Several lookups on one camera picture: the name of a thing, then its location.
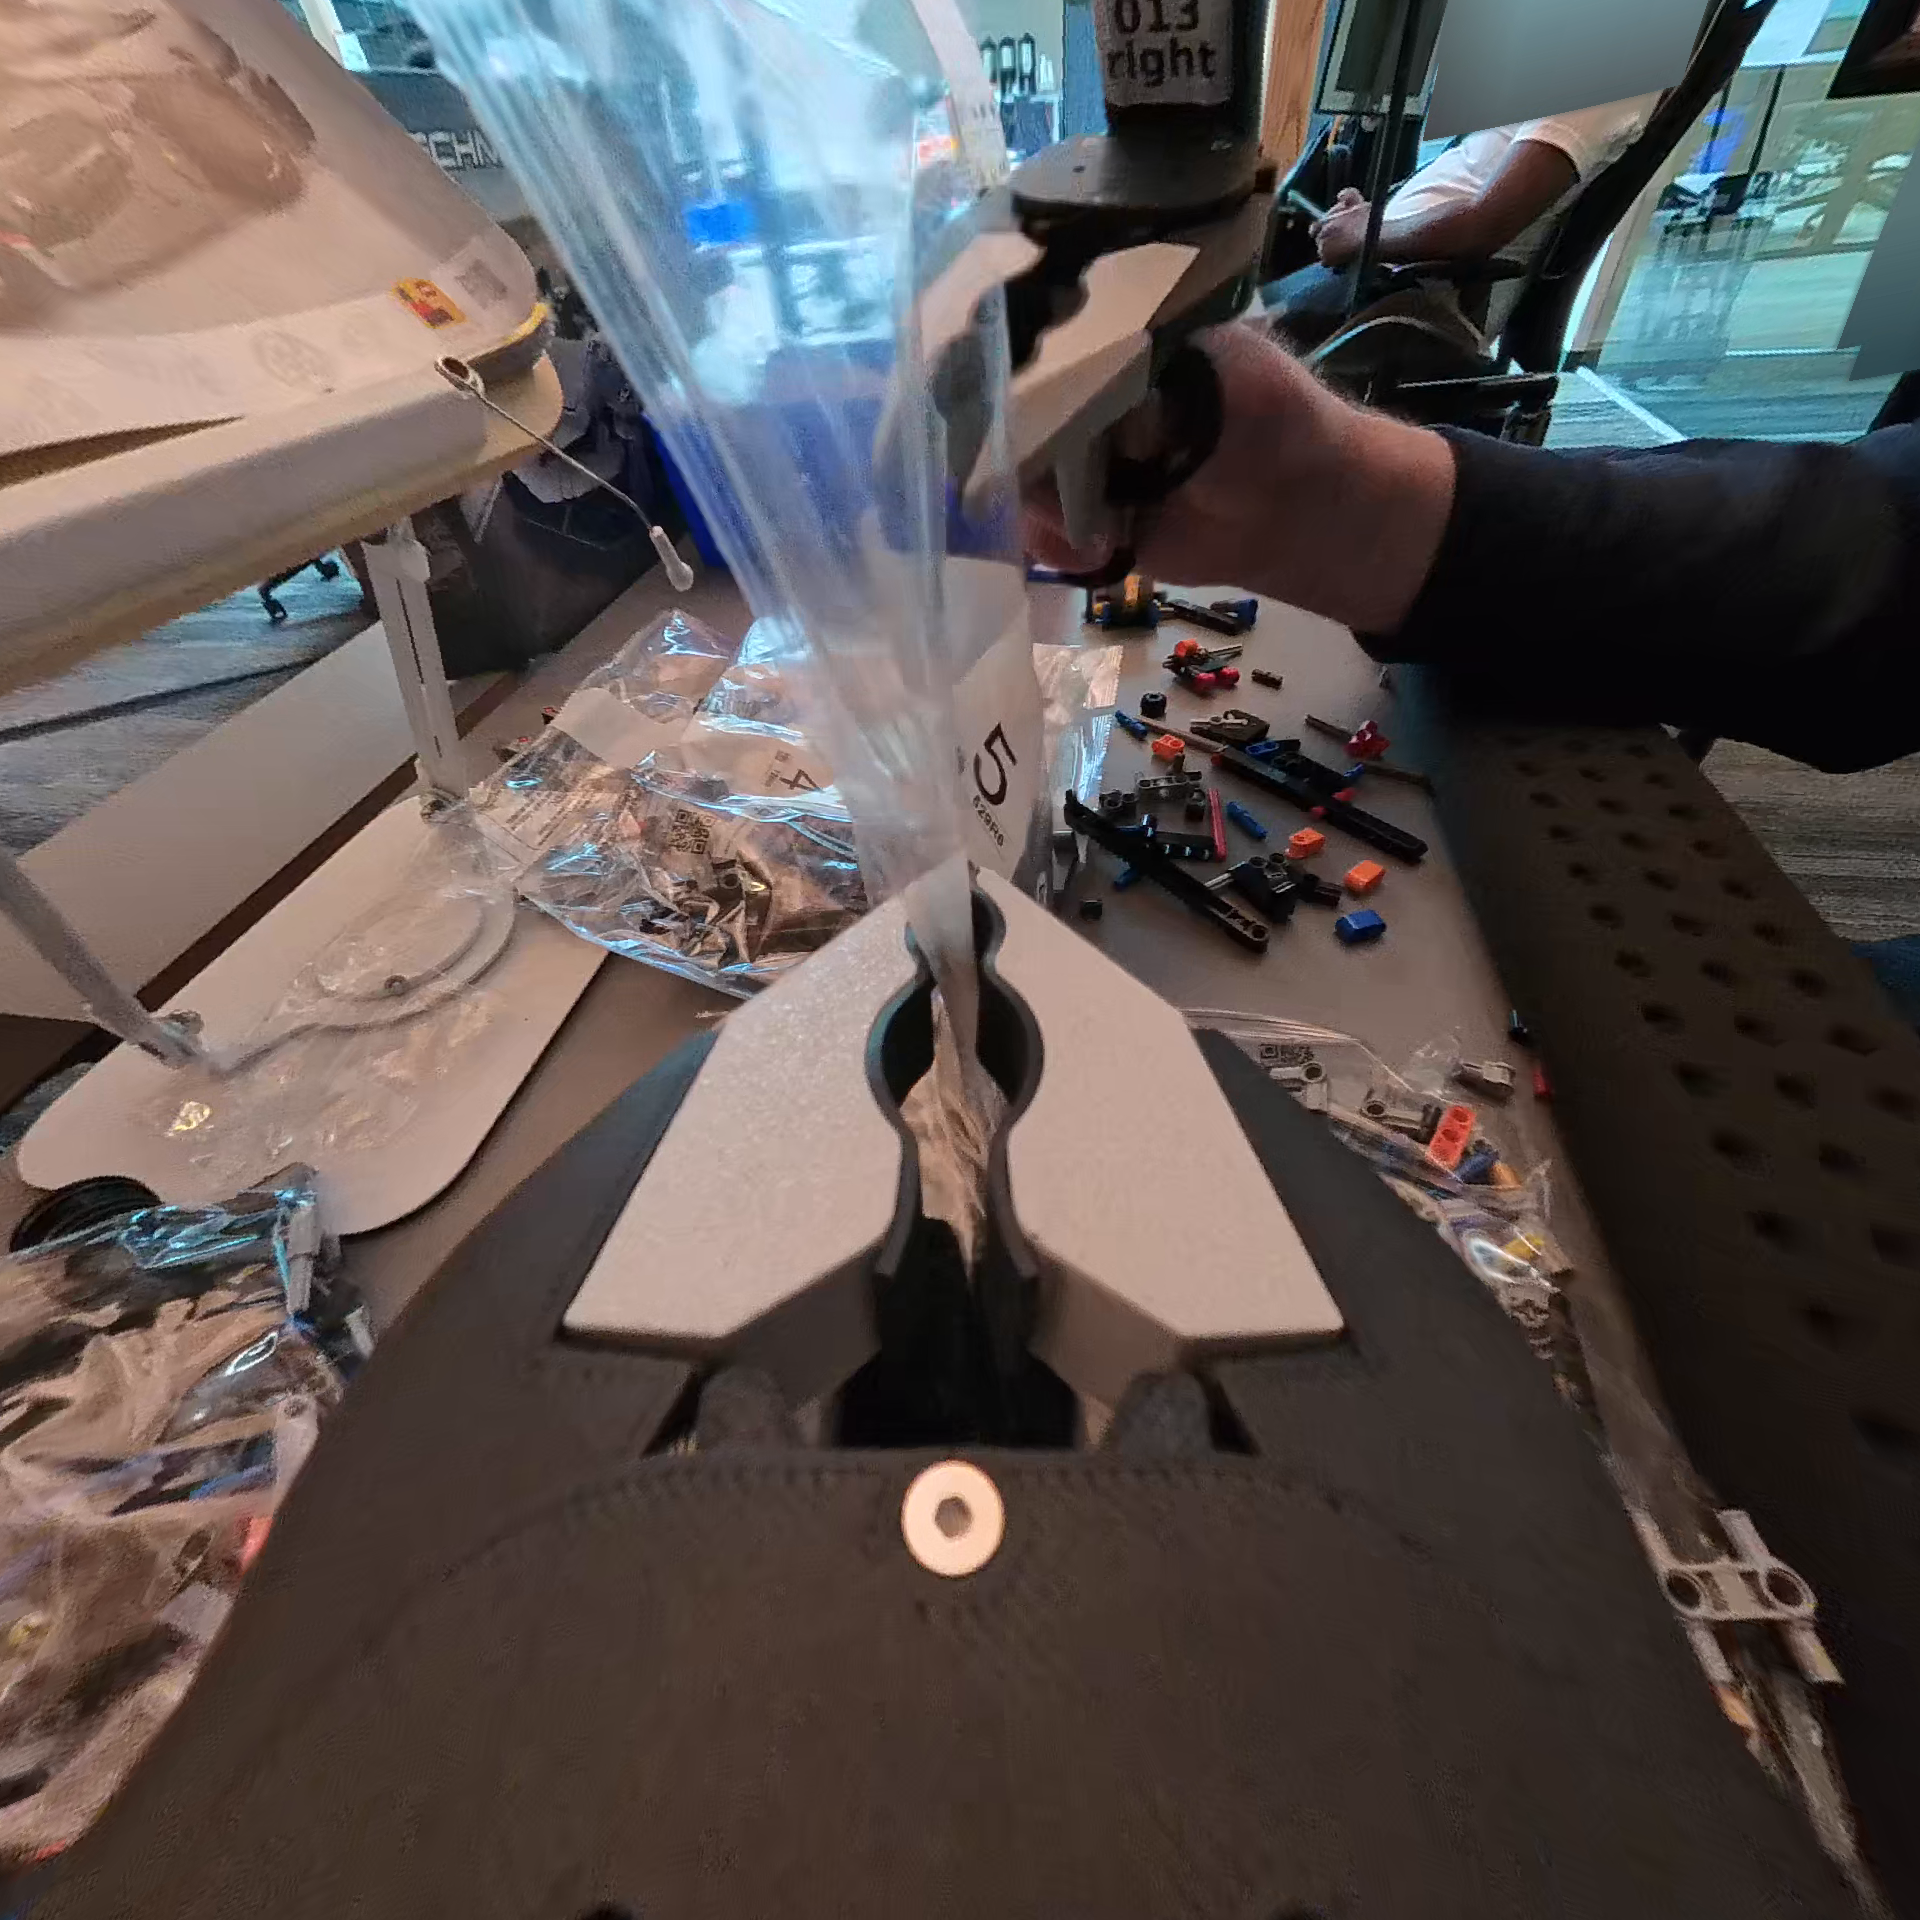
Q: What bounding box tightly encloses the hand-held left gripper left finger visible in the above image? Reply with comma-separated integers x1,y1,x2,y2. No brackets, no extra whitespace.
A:
564,893,939,1411

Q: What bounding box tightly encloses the small open parts bag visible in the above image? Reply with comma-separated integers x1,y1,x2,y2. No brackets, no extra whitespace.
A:
1186,1013,1855,1877

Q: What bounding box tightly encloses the black round knob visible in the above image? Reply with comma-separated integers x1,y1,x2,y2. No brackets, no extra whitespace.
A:
5,1178,161,1256

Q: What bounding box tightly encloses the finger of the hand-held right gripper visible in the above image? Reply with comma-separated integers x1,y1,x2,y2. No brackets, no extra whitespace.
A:
961,238,1202,520
868,231,1046,520

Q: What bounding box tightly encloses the black framed sign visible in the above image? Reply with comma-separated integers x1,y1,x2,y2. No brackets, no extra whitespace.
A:
1825,0,1920,100

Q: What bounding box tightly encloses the white rod with ball end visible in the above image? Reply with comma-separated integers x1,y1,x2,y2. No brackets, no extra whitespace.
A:
434,358,695,591

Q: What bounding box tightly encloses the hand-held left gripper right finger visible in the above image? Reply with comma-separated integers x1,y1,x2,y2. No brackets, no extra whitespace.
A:
965,868,1345,1446

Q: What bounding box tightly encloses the dark perforated panel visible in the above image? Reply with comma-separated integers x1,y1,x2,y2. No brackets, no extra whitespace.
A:
1408,721,1920,1920

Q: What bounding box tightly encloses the person's right forearm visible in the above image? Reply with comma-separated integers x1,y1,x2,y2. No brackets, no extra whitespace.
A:
1356,426,1920,776

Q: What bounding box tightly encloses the blue plastic bin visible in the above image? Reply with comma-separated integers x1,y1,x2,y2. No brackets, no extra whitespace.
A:
644,407,752,568

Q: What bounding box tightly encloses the person's right hand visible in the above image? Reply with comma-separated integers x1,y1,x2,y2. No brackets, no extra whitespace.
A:
1019,324,1461,633

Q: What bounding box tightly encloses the lego instruction booklet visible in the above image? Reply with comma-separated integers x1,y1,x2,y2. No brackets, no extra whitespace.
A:
0,0,535,451

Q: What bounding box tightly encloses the white rounded container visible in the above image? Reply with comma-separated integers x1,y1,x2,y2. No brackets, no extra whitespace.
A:
0,0,564,693

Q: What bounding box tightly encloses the black angled lego connector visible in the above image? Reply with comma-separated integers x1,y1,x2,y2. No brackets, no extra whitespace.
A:
1224,854,1344,921

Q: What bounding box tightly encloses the black lego gear rack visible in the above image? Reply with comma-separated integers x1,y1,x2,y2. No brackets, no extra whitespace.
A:
1062,793,1274,957

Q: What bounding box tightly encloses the clear lego parts bag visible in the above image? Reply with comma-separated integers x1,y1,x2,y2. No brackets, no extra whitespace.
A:
472,606,752,843
406,0,1126,1277
526,721,904,1000
0,1168,368,1863

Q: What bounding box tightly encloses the long black lego beam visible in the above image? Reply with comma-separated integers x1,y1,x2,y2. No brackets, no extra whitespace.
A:
1212,740,1432,867

